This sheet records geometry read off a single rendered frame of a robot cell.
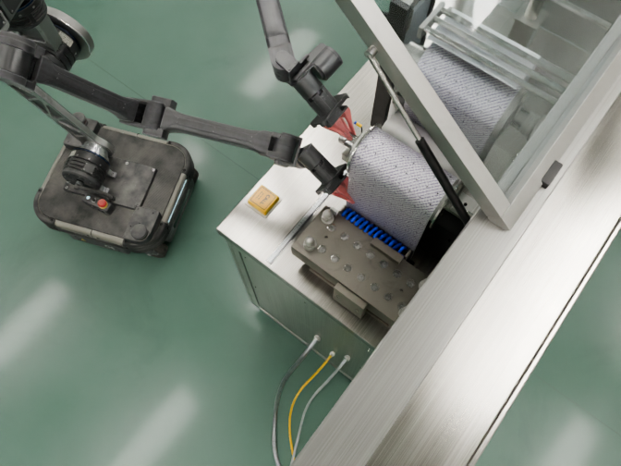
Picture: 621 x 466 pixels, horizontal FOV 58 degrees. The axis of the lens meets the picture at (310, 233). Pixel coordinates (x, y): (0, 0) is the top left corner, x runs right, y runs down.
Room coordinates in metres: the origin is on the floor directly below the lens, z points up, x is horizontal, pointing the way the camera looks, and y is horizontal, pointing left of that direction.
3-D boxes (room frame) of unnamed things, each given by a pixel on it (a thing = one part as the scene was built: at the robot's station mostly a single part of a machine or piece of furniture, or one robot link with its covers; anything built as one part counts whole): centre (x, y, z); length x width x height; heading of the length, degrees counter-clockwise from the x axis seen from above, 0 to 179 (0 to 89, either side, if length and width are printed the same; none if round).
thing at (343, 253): (0.49, -0.15, 1.00); 0.40 x 0.16 x 0.06; 51
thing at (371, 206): (0.61, -0.20, 1.11); 0.23 x 0.01 x 0.18; 51
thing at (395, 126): (0.75, -0.31, 1.17); 0.26 x 0.12 x 0.12; 51
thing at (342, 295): (0.41, -0.10, 0.96); 0.10 x 0.03 x 0.11; 51
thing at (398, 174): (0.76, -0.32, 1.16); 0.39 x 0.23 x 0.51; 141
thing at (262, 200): (0.76, 0.14, 0.91); 0.07 x 0.07 x 0.02; 51
